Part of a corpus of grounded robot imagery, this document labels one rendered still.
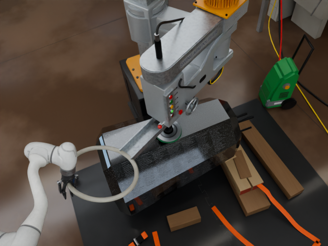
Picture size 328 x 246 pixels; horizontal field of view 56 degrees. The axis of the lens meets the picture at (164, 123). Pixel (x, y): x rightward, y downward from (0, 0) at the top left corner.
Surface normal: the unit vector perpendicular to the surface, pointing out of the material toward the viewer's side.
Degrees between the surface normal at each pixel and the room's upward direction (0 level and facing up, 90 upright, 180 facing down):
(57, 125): 0
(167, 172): 45
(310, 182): 0
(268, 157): 0
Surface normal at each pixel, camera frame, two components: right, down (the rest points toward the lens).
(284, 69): -0.61, -0.38
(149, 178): 0.22, 0.12
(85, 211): -0.07, -0.57
